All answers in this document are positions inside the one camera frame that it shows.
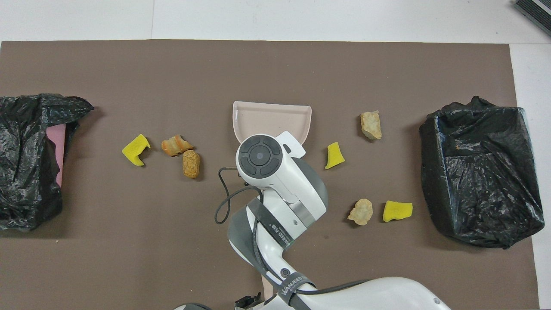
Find pale crumbly bread piece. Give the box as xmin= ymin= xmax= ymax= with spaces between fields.
xmin=347 ymin=198 xmax=374 ymax=226

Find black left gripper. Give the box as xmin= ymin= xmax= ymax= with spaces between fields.
xmin=235 ymin=292 xmax=264 ymax=310

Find brown table mat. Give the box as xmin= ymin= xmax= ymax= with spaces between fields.
xmin=0 ymin=40 xmax=541 ymax=310

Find pale blocky bread piece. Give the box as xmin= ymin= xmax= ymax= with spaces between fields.
xmin=360 ymin=111 xmax=382 ymax=141

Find brown bread roll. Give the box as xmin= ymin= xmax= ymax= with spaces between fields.
xmin=182 ymin=149 xmax=201 ymax=179

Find pink plastic bin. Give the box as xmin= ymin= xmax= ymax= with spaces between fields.
xmin=46 ymin=124 xmax=67 ymax=188

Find dark ribbed device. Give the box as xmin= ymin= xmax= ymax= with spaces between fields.
xmin=514 ymin=0 xmax=551 ymax=37

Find beige plastic dustpan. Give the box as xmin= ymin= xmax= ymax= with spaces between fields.
xmin=232 ymin=101 xmax=312 ymax=149

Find black trash bag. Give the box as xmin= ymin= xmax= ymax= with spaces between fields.
xmin=0 ymin=93 xmax=94 ymax=232
xmin=419 ymin=96 xmax=545 ymax=249

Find beige hand brush black bristles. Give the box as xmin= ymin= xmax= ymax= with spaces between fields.
xmin=261 ymin=276 xmax=280 ymax=298

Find yellow sponge piece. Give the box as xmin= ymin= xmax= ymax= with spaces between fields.
xmin=325 ymin=142 xmax=345 ymax=170
xmin=383 ymin=200 xmax=413 ymax=223
xmin=122 ymin=134 xmax=152 ymax=167

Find orange striped bread piece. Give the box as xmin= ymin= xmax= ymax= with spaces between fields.
xmin=161 ymin=135 xmax=194 ymax=157

